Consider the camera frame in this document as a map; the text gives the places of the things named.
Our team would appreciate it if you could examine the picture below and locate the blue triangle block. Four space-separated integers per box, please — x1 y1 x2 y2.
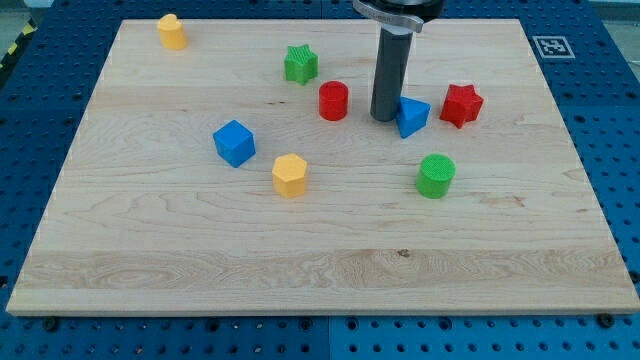
396 97 431 138

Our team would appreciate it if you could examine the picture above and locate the black robot arm flange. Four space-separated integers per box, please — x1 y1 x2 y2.
352 0 445 33

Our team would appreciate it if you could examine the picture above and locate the yellow hexagon block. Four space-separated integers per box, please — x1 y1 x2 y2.
272 153 307 198

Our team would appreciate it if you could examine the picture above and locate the wooden board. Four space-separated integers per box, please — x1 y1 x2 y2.
7 19 639 317

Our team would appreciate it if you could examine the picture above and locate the red cylinder block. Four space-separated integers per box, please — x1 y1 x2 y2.
319 81 349 121

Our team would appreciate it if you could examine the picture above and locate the blue cube block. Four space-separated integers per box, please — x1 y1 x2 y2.
212 120 256 168

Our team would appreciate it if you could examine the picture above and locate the green cylinder block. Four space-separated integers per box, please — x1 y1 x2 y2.
416 153 456 199

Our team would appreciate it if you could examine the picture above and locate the green star block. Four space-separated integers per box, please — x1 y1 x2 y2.
284 44 318 85

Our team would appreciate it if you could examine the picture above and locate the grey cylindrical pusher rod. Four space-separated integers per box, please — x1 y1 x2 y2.
370 25 413 122

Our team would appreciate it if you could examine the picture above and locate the red star block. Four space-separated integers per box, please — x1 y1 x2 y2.
439 84 484 129

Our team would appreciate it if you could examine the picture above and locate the yellow heart block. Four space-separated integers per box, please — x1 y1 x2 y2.
156 13 188 50

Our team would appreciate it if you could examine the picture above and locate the white fiducial marker tag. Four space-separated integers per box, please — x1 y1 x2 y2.
532 35 575 59

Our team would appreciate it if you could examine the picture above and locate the black yellow hazard tape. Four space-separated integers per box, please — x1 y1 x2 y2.
1 18 38 71

